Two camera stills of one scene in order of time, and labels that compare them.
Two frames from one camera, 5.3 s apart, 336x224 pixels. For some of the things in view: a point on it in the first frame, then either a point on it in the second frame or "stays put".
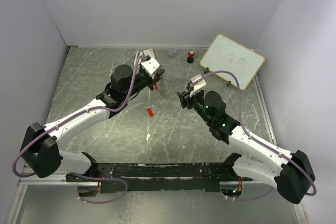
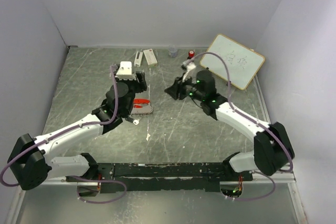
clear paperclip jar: [173, 51] stays put
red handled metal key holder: [156, 86] → [141, 106]
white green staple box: [149, 52] stays put
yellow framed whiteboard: [224, 53] stays put
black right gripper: [186, 99] → [176, 90]
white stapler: [140, 54] stays put
